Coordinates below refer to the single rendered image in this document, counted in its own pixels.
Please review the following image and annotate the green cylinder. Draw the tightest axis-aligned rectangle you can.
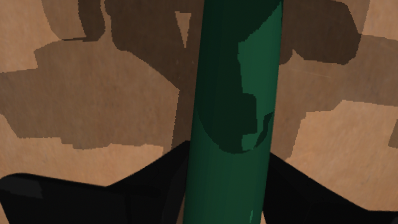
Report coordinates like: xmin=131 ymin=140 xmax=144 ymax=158
xmin=183 ymin=0 xmax=284 ymax=224

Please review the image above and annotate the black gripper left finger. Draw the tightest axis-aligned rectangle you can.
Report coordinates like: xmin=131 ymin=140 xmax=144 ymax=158
xmin=0 ymin=140 xmax=190 ymax=224

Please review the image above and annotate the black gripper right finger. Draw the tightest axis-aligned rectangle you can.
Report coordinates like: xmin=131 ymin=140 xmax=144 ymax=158
xmin=262 ymin=153 xmax=398 ymax=224

